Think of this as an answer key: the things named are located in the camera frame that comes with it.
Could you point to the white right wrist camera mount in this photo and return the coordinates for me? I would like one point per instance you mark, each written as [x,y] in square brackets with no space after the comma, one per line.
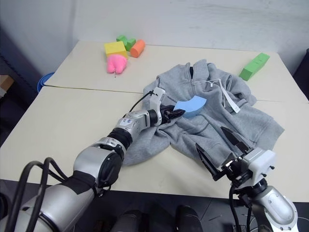
[259,164]

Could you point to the dark rounded shape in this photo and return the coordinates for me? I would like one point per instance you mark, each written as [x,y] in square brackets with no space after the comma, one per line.
[131,221]

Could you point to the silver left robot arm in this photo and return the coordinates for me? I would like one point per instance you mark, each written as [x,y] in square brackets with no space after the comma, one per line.
[91,164]

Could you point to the grey zip hoodie jacket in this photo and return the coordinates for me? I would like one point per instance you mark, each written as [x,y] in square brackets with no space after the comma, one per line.
[210,116]

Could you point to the blue plastic bucket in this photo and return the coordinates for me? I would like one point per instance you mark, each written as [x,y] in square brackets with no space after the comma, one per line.
[44,81]

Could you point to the blue foam arc block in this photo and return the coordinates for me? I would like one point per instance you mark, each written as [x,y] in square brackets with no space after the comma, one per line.
[190,106]

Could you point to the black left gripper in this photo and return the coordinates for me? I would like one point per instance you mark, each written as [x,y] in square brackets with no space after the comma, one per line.
[167,117]

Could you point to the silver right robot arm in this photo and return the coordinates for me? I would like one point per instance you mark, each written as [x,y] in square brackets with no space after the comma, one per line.
[272,205]

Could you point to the orange foam cylinder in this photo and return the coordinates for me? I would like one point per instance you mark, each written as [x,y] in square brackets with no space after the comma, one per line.
[137,49]

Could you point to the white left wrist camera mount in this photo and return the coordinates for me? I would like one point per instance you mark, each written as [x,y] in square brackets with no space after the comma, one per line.
[156,99]

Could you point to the pink plush toy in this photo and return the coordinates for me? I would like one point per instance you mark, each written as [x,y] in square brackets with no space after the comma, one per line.
[116,63]

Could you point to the yellow foam cube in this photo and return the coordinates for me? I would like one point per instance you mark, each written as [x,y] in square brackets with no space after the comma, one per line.
[115,49]

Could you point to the long green foam block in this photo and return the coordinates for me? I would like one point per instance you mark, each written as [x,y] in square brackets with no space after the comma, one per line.
[254,66]

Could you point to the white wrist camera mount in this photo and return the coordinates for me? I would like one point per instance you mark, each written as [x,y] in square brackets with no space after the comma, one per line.
[259,164]
[156,99]

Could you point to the green notched foam block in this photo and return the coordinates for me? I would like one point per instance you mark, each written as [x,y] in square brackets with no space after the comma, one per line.
[125,41]

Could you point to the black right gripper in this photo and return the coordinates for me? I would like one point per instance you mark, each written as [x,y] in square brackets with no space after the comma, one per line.
[233,169]

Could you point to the brown cardboard box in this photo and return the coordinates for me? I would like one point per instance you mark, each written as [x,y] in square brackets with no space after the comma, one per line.
[5,84]

